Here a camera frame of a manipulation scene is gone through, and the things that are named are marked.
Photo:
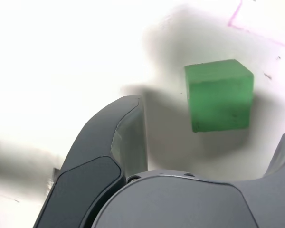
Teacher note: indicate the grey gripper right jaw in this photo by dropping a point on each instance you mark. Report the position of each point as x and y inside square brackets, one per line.
[192, 204]

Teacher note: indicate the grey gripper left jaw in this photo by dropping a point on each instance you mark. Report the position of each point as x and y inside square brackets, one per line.
[85, 178]

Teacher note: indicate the green cube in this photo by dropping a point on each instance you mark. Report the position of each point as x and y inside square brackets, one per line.
[218, 99]

